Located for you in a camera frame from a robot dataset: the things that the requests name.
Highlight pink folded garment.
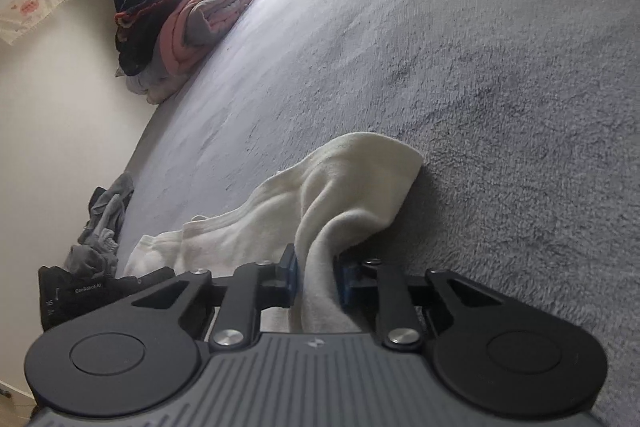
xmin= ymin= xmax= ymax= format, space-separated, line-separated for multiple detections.
xmin=157 ymin=0 xmax=226 ymax=75

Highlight white long-sleeve shirt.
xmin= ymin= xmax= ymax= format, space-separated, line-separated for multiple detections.
xmin=122 ymin=132 xmax=425 ymax=335

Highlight grey crumpled clothes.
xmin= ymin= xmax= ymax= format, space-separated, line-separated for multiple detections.
xmin=65 ymin=172 xmax=136 ymax=280

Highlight black knit garment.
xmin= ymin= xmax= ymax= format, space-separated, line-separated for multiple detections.
xmin=112 ymin=0 xmax=198 ymax=76

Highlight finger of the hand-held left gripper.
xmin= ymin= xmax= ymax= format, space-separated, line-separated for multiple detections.
xmin=134 ymin=266 xmax=177 ymax=294

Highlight pale folded garment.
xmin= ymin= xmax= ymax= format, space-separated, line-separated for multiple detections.
xmin=125 ymin=62 xmax=186 ymax=104

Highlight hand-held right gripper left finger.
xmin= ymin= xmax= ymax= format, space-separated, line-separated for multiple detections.
xmin=131 ymin=244 xmax=299 ymax=350

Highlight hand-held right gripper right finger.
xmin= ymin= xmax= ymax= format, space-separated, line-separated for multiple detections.
xmin=334 ymin=254 xmax=506 ymax=350

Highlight white flowered wall cloth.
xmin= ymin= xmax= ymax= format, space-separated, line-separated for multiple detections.
xmin=0 ymin=0 xmax=72 ymax=45

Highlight grey bed sheet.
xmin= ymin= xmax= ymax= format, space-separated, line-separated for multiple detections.
xmin=115 ymin=0 xmax=640 ymax=427

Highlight grey folded garment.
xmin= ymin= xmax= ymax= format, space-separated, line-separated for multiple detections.
xmin=185 ymin=0 xmax=258 ymax=48

